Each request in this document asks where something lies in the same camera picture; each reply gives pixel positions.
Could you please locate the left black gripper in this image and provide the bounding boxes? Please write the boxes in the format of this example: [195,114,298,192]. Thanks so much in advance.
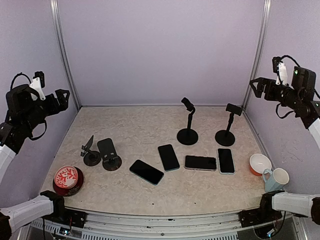
[21,88,70,132]

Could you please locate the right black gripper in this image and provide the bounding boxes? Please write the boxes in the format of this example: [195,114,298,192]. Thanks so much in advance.
[250,76,303,109]

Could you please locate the folding phone stand wood base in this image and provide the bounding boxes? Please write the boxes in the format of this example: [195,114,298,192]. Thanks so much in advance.
[80,135,101,167]

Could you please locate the clear case phone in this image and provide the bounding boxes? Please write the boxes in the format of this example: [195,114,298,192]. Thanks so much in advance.
[184,155,217,171]

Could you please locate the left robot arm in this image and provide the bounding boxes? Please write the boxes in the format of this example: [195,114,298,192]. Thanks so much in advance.
[0,71,70,240]

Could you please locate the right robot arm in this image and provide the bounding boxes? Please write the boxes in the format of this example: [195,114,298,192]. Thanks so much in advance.
[249,54,320,225]

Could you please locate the black clamp phone stand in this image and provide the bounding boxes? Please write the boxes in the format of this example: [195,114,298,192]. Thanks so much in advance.
[215,103,243,147]

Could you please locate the light blue case phone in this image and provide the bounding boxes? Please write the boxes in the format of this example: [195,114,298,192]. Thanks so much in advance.
[217,148,236,175]

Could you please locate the black gooseneck phone stand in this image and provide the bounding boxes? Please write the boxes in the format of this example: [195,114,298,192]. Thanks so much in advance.
[177,97,199,146]

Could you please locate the teal phone lying diagonal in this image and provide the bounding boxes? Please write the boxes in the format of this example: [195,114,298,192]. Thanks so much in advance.
[129,159,164,186]

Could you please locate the orange white bowl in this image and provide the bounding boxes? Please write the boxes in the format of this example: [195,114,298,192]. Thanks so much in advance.
[249,153,272,177]

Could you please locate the red patterned round tin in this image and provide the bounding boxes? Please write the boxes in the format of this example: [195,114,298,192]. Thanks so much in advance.
[52,165,84,197]

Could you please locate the light blue mug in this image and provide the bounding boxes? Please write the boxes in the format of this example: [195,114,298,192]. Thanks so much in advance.
[262,168,290,193]

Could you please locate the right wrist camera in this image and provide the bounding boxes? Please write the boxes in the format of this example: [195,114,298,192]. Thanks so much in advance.
[272,56,288,86]

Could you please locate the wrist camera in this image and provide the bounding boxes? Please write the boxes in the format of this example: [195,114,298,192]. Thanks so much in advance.
[29,71,46,101]
[272,56,288,86]

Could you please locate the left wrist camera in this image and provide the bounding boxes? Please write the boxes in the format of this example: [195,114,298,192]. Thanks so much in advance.
[29,71,46,101]

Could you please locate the right aluminium frame post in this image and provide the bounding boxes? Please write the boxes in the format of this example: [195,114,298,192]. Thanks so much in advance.
[242,0,272,113]

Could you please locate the aluminium frame post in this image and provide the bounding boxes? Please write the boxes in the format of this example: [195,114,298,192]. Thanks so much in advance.
[49,0,82,112]
[242,0,272,113]

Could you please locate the left aluminium frame post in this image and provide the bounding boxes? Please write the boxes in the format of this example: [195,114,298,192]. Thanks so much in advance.
[49,0,82,112]

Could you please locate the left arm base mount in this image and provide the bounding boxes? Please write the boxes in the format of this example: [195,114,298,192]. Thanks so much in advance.
[43,206,87,229]

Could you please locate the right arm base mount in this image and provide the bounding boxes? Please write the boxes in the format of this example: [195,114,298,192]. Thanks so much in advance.
[238,208,282,228]

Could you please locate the aluminium front rail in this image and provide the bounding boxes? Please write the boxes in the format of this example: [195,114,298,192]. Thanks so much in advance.
[18,211,308,240]

